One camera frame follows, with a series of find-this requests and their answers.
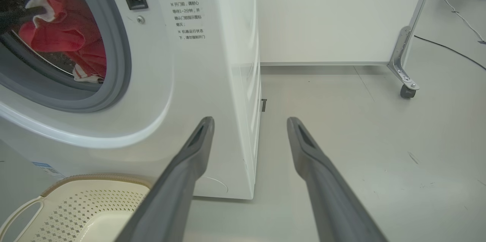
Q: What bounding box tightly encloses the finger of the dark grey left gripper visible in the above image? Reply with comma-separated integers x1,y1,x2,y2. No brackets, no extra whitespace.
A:
0,5,46,35

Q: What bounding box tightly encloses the round white filter cover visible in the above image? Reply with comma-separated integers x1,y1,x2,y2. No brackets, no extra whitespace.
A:
200,175,229,194

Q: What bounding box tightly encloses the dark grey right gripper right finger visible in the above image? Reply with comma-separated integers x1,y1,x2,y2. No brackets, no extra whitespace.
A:
286,116,388,242

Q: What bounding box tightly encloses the black caster wheel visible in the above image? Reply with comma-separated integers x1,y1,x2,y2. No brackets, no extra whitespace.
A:
400,85,417,99

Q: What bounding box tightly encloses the white washing machine body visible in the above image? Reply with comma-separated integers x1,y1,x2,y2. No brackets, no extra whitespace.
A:
0,0,263,200

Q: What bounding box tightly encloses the silver metal caster bracket leg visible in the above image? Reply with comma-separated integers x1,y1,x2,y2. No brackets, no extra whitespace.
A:
387,0,443,91

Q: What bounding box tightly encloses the cream perforated laundry basket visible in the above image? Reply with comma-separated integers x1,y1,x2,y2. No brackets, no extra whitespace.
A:
0,173,153,242

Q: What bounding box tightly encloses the black floor cable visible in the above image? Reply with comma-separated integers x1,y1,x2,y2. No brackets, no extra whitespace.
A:
413,35,486,71

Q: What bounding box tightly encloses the red and white garment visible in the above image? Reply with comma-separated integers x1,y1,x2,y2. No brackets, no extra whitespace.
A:
18,0,107,83

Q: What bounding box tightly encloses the white partition panel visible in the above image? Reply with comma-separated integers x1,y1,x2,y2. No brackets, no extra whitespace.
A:
254,0,438,66

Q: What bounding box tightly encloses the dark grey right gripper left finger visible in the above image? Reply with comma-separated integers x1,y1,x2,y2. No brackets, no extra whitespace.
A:
116,116,216,242

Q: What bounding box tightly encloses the blue energy label sticker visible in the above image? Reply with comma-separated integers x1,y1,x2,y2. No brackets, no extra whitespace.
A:
31,161,65,178

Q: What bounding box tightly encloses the steel perforated washer drum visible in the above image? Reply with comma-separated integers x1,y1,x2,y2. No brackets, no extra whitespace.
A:
0,0,107,83

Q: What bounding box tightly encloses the grey rubber door gasket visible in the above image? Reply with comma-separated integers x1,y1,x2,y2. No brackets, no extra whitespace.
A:
0,0,133,114

